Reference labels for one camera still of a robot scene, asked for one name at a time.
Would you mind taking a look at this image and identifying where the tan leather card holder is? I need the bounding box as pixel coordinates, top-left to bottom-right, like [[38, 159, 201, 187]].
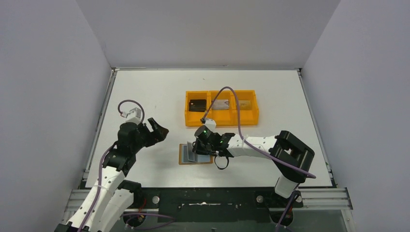
[[178, 144, 213, 165]]

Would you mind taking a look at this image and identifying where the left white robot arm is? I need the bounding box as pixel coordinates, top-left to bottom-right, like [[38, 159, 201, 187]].
[[55, 118, 169, 232]]

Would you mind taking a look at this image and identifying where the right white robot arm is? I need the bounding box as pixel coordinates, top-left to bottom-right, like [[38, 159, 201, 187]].
[[190, 125, 315, 206]]

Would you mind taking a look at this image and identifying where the black credit card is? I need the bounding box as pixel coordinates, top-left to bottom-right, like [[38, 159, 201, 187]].
[[188, 99, 207, 112]]

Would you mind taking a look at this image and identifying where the silver credit card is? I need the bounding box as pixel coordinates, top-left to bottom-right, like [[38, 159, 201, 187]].
[[212, 99, 230, 110]]

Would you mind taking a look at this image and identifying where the orange three-compartment tray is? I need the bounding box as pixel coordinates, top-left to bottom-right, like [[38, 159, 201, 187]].
[[185, 89, 259, 127]]

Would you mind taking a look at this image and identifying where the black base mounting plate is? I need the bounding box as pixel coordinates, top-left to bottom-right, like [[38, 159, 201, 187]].
[[122, 187, 303, 230]]

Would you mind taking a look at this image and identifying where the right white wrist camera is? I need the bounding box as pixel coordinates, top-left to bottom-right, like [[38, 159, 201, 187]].
[[201, 117, 217, 131]]

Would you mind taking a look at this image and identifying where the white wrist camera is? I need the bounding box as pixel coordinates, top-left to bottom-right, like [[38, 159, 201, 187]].
[[201, 117, 217, 131], [120, 107, 142, 124]]

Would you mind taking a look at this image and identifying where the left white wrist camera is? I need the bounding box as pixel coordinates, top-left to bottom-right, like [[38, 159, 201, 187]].
[[120, 107, 142, 124]]

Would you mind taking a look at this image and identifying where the aluminium frame rail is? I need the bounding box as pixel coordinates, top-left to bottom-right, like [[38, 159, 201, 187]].
[[58, 67, 117, 232]]

